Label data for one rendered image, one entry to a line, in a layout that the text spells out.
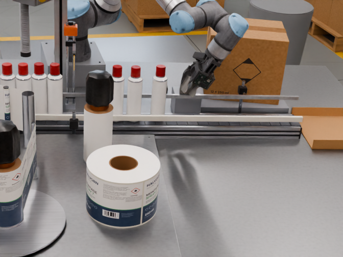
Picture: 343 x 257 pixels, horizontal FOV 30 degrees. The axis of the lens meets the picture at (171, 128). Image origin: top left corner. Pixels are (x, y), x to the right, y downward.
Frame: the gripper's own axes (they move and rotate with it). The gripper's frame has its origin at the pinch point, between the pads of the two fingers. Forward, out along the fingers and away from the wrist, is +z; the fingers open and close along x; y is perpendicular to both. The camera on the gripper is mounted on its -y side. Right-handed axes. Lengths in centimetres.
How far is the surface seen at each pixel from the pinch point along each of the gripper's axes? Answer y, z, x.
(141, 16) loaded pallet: -314, 98, 69
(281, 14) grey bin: -197, 5, 114
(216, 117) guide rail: 10.1, -2.1, 11.6
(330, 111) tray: -7, -19, 59
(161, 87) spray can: 6.9, -1.3, -11.0
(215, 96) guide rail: 2.0, -5.7, 10.4
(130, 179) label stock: 66, -2, -27
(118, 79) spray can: 7.0, 2.9, -25.5
